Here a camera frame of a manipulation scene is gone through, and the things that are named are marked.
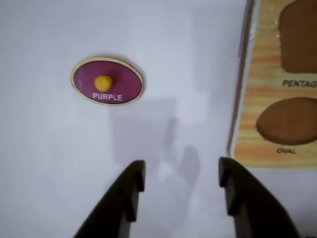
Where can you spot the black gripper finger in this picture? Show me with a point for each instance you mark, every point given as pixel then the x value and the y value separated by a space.
pixel 255 210
pixel 119 205

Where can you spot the purple oval piece yellow pin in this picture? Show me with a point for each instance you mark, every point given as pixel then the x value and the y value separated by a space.
pixel 123 77

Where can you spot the wooden shapes puzzle board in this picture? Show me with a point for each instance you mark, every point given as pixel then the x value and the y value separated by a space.
pixel 267 74

